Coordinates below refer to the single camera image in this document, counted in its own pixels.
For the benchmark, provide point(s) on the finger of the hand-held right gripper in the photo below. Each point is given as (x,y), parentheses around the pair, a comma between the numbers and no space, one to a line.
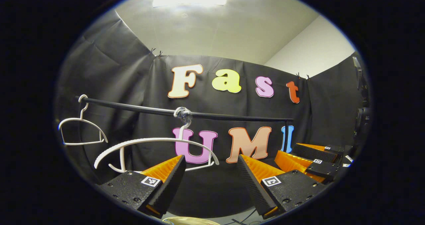
(323,169)
(315,153)

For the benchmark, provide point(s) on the small white clothes hanger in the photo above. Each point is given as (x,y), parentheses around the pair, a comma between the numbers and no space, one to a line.
(78,119)

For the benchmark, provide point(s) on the black backdrop cloth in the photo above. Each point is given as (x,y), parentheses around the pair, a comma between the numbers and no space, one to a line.
(132,78)

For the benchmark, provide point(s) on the beige laundry hamper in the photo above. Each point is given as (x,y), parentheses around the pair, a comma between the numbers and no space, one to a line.
(189,221)

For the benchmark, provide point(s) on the black clothes rail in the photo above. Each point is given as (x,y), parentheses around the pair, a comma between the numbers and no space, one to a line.
(232,117)

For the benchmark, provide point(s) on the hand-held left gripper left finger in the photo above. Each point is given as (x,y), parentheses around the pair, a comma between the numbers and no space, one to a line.
(172,185)

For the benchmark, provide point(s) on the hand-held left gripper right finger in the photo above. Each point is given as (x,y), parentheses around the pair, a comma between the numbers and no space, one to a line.
(252,188)

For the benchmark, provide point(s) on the large white clothes hanger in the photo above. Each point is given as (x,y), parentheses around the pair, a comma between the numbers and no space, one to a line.
(149,140)

